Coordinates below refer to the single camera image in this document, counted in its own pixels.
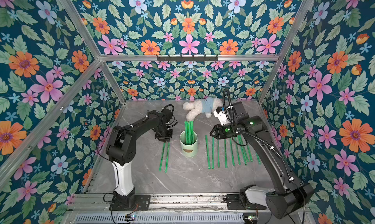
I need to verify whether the light green storage cup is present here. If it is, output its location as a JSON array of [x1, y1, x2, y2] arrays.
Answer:
[[179, 131, 198, 157]]

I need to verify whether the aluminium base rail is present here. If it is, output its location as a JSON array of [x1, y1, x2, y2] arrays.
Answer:
[[67, 193, 310, 211]]

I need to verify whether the bundle of green wrapped straws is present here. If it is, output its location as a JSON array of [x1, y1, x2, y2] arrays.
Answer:
[[185, 121, 194, 145]]

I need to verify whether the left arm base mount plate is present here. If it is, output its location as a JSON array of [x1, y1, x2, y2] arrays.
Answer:
[[109, 195, 151, 211]]

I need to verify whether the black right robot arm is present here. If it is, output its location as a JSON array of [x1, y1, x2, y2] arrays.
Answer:
[[210, 102, 314, 219]]

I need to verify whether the black wall hook rack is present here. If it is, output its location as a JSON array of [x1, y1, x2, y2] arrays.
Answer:
[[156, 55, 219, 62]]

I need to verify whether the white plush teddy bear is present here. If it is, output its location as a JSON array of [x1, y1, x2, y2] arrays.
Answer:
[[183, 97, 222, 122]]

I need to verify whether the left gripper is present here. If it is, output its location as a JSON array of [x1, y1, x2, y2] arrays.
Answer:
[[156, 125, 174, 142]]

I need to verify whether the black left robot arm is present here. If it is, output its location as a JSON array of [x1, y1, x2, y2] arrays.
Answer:
[[105, 104, 178, 209]]

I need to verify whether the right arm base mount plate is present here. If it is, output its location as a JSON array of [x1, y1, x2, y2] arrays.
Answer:
[[223, 194, 267, 210]]

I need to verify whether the white vented cable duct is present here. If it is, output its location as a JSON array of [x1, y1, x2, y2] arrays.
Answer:
[[74, 213, 245, 224]]

